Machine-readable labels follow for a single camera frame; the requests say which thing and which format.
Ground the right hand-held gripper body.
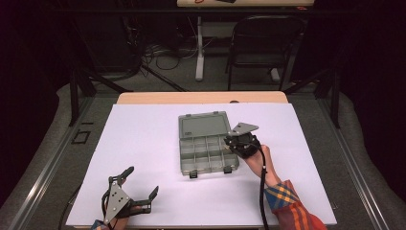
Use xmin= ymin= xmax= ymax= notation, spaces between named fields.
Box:
xmin=222 ymin=122 xmax=263 ymax=160

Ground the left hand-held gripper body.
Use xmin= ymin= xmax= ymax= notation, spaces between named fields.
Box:
xmin=101 ymin=181 xmax=153 ymax=225

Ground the transparent grey compartment box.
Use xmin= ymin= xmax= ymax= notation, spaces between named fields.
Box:
xmin=177 ymin=110 xmax=240 ymax=179

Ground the person's left hand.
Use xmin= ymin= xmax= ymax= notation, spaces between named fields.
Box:
xmin=108 ymin=204 xmax=144 ymax=230

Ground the person's right hand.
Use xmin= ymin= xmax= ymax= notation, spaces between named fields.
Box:
xmin=243 ymin=144 xmax=282 ymax=188

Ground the white sheet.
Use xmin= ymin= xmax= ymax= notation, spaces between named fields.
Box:
xmin=65 ymin=102 xmax=338 ymax=227

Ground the wooden table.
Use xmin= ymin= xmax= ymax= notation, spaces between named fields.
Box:
xmin=116 ymin=91 xmax=289 ymax=105

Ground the black metal stand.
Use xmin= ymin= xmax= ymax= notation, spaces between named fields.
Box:
xmin=282 ymin=67 xmax=341 ymax=129
xmin=68 ymin=67 xmax=129 ymax=127

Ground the black folding chair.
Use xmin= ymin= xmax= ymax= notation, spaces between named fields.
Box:
xmin=224 ymin=14 xmax=306 ymax=92

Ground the desk with white legs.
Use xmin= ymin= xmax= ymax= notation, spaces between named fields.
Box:
xmin=175 ymin=0 xmax=316 ymax=82

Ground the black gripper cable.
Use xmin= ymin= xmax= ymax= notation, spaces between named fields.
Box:
xmin=258 ymin=144 xmax=272 ymax=230

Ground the aluminium floor rail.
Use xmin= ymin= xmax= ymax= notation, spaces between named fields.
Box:
xmin=318 ymin=95 xmax=390 ymax=230
xmin=9 ymin=95 xmax=94 ymax=230

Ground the bundle of floor cables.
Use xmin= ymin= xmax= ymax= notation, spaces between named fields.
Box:
xmin=139 ymin=17 xmax=218 ymax=73

